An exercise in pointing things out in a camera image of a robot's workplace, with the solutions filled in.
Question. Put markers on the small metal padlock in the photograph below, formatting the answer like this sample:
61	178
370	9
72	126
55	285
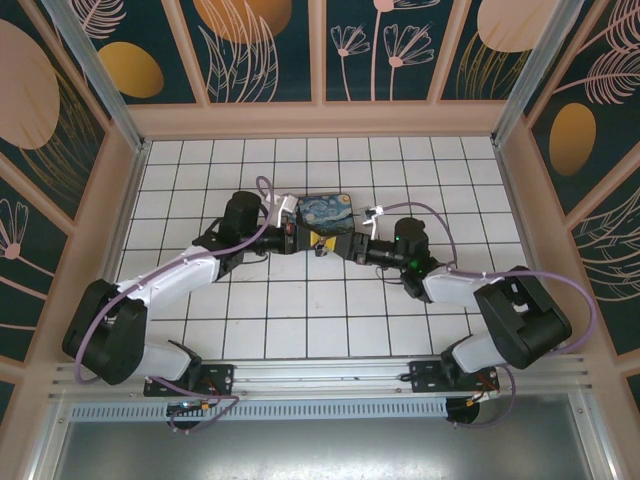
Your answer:
321	249

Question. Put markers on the blue starry night print box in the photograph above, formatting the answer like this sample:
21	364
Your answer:
325	210

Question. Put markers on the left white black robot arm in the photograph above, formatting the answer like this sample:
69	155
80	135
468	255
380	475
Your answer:
165	280

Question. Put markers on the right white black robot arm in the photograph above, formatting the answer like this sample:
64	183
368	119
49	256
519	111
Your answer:
460	287

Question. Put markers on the small green circuit board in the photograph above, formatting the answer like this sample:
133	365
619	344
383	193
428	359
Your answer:
187	406

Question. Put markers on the grey metal sheet panel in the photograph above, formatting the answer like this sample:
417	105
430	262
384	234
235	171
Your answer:
320	450

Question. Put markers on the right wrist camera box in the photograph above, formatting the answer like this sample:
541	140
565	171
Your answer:
372	216

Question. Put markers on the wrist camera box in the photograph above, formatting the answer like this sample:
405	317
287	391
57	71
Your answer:
284	206
372	216

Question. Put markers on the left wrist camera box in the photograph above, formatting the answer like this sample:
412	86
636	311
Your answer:
284	206

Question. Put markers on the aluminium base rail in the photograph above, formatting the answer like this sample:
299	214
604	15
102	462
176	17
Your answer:
320	375

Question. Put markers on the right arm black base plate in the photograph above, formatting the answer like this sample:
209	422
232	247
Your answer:
425	377

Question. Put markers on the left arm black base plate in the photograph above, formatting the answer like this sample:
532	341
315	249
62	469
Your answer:
215	377

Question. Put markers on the left aluminium corner post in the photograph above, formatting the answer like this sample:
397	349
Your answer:
95	65

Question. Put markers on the aluminium corner post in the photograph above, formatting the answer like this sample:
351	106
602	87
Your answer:
542	65
95	65

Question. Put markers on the right aluminium corner post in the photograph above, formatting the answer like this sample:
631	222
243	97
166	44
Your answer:
542	65

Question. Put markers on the aluminium frame profile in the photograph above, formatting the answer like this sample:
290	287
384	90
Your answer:
50	440
595	440

